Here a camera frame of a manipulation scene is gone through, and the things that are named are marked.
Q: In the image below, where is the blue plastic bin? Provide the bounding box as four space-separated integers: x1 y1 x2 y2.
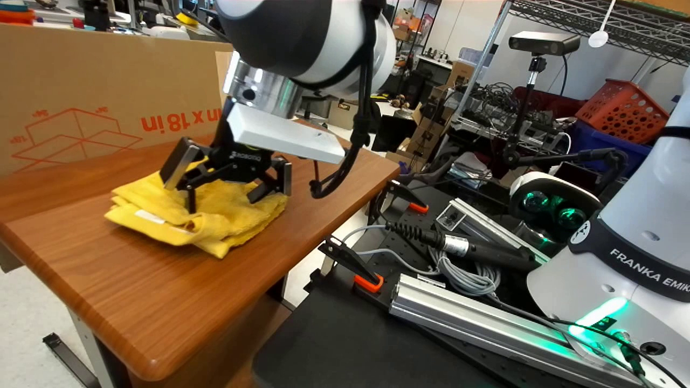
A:
570 119 651 177

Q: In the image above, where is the black clamp with orange handle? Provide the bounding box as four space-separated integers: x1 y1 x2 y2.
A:
318 234 388 296
370 181 433 226

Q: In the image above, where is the yellow towel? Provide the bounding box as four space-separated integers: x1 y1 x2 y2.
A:
104 157 292 261

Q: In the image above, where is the black mounting board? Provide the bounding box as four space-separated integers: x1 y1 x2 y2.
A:
253 264 578 388

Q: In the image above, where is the grey coiled cable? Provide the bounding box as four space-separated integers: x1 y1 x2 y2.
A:
430 247 507 302

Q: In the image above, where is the large brown cardboard box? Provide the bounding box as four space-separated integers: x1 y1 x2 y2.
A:
0 24 236 178

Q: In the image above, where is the thick black connector cable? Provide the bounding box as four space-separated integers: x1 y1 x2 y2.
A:
383 215 544 273

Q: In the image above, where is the short silver extrusion box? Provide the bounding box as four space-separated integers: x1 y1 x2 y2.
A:
433 195 552 264

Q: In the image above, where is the metal wire shelf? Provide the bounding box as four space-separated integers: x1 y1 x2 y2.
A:
451 0 690 140

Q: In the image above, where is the red plastic basket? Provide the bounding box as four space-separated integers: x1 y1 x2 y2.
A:
573 78 670 146

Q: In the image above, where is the white round hanging lamp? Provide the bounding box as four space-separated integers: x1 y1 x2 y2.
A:
586 0 619 52

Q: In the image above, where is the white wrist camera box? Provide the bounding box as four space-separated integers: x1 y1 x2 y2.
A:
225 100 348 165

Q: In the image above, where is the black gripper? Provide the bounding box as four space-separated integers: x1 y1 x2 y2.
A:
157 115 293 215

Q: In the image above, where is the black metal table leg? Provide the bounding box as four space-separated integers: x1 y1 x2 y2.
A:
41 306 120 388

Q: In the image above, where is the white device with green lenses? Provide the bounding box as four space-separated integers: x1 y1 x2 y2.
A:
507 170 604 241

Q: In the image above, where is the silver aluminium rail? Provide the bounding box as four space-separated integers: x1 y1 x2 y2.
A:
386 271 647 388

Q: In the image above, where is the black camera on stand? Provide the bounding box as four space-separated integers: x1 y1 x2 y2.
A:
507 30 583 148

